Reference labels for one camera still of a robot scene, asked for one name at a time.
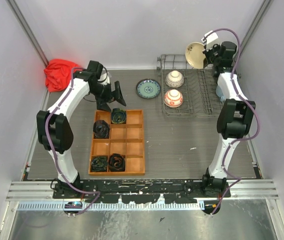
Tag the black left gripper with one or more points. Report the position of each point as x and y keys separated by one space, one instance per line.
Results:
x=102 y=103

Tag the black orange rolled tie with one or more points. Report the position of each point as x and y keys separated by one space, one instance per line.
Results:
x=116 y=163

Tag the light blue ceramic mug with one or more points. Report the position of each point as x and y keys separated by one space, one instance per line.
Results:
x=220 y=94

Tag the cream plate with flower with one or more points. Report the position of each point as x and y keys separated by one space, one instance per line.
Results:
x=194 y=55

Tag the white purple patterned bowl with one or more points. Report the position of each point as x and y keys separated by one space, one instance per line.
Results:
x=174 y=79

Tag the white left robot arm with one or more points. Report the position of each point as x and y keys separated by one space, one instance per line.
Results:
x=53 y=127

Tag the blue green patterned plate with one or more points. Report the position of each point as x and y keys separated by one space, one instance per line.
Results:
x=148 y=88

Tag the orange wooden compartment tray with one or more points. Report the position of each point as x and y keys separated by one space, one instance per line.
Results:
x=125 y=139

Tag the red crumpled cloth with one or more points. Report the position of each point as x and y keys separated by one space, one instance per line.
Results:
x=58 y=74

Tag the red orange patterned bowl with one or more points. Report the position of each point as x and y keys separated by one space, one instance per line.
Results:
x=173 y=98

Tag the grey wire dish rack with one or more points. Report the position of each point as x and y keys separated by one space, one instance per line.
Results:
x=198 y=90

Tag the dark brown rolled tie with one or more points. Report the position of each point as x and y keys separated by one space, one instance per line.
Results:
x=101 y=129

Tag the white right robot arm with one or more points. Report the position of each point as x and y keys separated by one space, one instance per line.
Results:
x=234 y=120

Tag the blue yellow rolled tie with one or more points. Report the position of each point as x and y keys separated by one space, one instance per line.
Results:
x=118 y=116

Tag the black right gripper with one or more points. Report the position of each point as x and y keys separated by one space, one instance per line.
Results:
x=206 y=52

